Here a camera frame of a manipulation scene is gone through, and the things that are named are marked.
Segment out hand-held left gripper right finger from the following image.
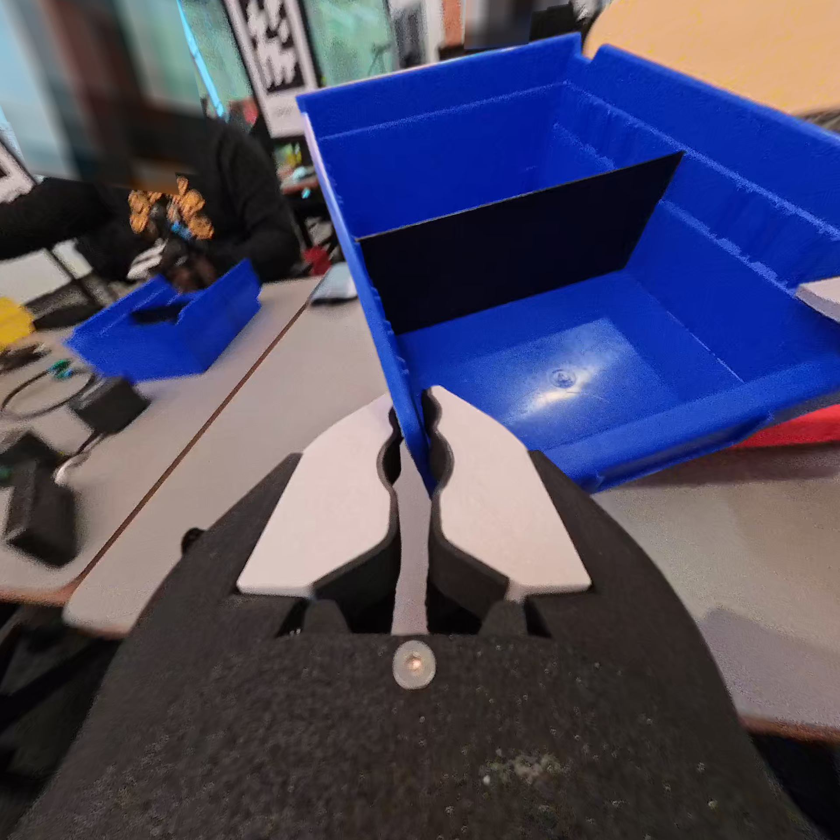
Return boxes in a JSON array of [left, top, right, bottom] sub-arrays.
[[423, 386, 593, 629]]

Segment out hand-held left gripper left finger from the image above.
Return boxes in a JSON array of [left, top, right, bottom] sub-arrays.
[[236, 394, 403, 632]]

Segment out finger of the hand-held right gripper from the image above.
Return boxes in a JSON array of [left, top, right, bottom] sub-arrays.
[[795, 276, 840, 324]]

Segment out red plastic bin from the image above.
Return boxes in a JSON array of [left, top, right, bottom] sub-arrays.
[[734, 406, 840, 451]]

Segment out large blue plastic bin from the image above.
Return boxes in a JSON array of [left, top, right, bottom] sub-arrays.
[[297, 33, 840, 494]]

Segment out grey desk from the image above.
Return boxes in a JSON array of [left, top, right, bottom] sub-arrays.
[[0, 249, 324, 606], [62, 276, 840, 744]]

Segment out small blue plastic bin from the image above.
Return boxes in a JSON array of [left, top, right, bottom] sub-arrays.
[[64, 259, 263, 383]]

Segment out white flat device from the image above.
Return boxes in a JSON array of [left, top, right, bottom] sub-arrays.
[[309, 262, 359, 307]]

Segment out black power adapter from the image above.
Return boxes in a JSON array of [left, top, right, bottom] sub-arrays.
[[71, 377, 152, 435]]

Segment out black bin divider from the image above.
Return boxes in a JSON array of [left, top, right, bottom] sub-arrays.
[[359, 152, 685, 336]]

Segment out black box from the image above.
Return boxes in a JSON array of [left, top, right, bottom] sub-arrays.
[[2, 458, 81, 569]]

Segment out tan wooden chair back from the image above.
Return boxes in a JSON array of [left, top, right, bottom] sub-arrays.
[[583, 0, 840, 118]]

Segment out yellow object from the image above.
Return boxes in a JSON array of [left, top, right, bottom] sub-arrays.
[[0, 297, 35, 350]]

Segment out black and white tag poster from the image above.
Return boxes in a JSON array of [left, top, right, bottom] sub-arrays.
[[222, 0, 324, 140]]

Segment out black cable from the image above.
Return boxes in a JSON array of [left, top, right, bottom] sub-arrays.
[[0, 364, 99, 421]]

